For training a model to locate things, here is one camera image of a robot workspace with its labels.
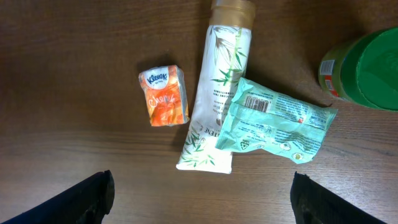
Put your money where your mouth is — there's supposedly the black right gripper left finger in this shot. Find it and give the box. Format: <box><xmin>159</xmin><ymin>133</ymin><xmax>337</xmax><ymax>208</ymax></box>
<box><xmin>3</xmin><ymin>170</ymin><xmax>115</xmax><ymax>224</ymax></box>

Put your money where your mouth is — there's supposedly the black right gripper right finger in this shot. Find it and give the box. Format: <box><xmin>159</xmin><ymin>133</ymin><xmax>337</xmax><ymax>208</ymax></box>
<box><xmin>290</xmin><ymin>172</ymin><xmax>385</xmax><ymax>224</ymax></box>

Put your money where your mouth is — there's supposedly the teal wet wipes pack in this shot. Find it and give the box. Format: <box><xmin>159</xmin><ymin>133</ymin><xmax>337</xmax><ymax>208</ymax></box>
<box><xmin>215</xmin><ymin>78</ymin><xmax>338</xmax><ymax>164</ymax></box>

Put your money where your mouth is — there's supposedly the orange tissue packet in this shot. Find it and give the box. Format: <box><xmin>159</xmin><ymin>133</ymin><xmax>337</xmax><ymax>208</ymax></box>
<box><xmin>139</xmin><ymin>65</ymin><xmax>189</xmax><ymax>127</ymax></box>

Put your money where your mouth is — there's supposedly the green lid jar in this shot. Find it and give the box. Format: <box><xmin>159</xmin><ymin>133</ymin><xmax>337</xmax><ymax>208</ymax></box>
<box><xmin>318</xmin><ymin>27</ymin><xmax>397</xmax><ymax>111</ymax></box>

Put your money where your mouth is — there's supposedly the white cosmetic tube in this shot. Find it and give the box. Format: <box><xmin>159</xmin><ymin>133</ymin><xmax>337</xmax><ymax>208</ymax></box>
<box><xmin>176</xmin><ymin>0</ymin><xmax>256</xmax><ymax>174</ymax></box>

